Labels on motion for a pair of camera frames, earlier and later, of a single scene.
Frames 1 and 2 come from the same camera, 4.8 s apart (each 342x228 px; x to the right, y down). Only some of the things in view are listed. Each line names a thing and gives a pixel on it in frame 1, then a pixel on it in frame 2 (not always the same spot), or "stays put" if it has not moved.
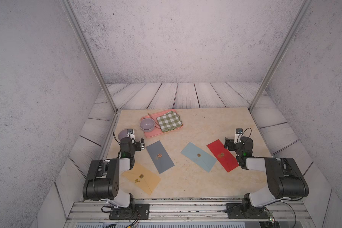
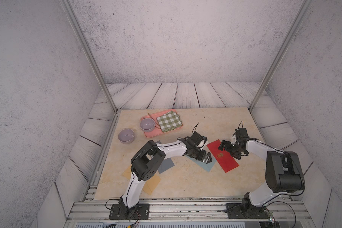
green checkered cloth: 169,121 stays put
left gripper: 138,147 -> 206,159
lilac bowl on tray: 147,125 stays put
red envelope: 223,155 stays put
